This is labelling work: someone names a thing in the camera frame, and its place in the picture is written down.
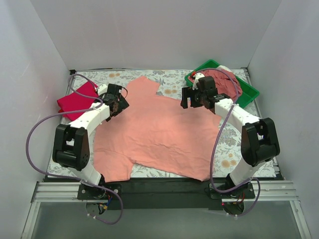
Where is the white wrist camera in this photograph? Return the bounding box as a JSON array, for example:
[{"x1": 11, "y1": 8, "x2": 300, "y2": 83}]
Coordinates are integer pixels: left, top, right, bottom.
[
  {"x1": 96, "y1": 84, "x2": 108, "y2": 96},
  {"x1": 192, "y1": 73, "x2": 205, "y2": 90}
]

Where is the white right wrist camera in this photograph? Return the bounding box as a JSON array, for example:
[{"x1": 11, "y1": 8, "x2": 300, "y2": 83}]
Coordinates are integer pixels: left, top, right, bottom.
[{"x1": 192, "y1": 73, "x2": 205, "y2": 90}]

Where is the salmon pink t-shirt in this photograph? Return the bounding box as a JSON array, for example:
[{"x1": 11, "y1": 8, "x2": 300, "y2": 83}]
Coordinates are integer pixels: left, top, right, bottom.
[{"x1": 93, "y1": 77, "x2": 220, "y2": 182}]

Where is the green plastic tray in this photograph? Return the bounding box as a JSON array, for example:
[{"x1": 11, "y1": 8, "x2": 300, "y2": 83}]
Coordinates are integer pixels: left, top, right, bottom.
[{"x1": 184, "y1": 60, "x2": 259, "y2": 108}]

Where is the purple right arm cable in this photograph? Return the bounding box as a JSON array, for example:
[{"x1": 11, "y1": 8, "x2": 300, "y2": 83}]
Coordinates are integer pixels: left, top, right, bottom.
[{"x1": 191, "y1": 68, "x2": 261, "y2": 218}]

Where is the folded crimson red t-shirt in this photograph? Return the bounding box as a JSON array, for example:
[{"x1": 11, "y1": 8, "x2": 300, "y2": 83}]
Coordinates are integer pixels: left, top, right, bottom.
[{"x1": 57, "y1": 82, "x2": 98, "y2": 121}]

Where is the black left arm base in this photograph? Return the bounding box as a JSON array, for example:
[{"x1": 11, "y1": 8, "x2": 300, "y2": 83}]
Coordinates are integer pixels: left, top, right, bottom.
[{"x1": 77, "y1": 184, "x2": 118, "y2": 215}]

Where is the dusty rose t-shirt in tray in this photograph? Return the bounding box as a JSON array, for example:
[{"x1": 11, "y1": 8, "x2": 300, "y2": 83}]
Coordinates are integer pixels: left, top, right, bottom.
[{"x1": 201, "y1": 70, "x2": 243, "y2": 101}]

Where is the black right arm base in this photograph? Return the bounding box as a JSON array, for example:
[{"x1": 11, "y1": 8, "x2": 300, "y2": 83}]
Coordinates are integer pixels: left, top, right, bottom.
[{"x1": 205, "y1": 182, "x2": 256, "y2": 217}]

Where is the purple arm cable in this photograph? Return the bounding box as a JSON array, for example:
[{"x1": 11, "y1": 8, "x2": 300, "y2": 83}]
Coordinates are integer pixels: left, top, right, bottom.
[
  {"x1": 191, "y1": 68, "x2": 261, "y2": 218},
  {"x1": 25, "y1": 73, "x2": 124, "y2": 225}
]

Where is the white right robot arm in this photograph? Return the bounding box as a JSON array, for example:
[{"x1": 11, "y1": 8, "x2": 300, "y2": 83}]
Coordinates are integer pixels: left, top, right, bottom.
[{"x1": 180, "y1": 73, "x2": 280, "y2": 198}]

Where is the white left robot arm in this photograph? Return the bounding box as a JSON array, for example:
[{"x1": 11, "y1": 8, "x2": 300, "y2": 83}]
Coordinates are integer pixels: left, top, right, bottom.
[{"x1": 52, "y1": 84, "x2": 129, "y2": 199}]

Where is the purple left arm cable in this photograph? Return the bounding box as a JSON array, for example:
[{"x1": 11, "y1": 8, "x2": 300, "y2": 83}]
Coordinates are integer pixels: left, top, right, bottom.
[{"x1": 25, "y1": 73, "x2": 124, "y2": 225}]

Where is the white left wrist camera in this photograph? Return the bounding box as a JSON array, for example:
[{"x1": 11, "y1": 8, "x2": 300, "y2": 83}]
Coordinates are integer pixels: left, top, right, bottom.
[{"x1": 96, "y1": 84, "x2": 108, "y2": 96}]

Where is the aluminium front frame rail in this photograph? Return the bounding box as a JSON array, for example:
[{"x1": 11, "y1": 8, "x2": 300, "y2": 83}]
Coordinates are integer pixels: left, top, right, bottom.
[{"x1": 22, "y1": 178, "x2": 311, "y2": 239}]

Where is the white garment in tray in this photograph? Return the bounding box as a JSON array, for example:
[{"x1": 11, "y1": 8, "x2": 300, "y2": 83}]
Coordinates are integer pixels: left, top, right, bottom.
[{"x1": 216, "y1": 65, "x2": 232, "y2": 72}]

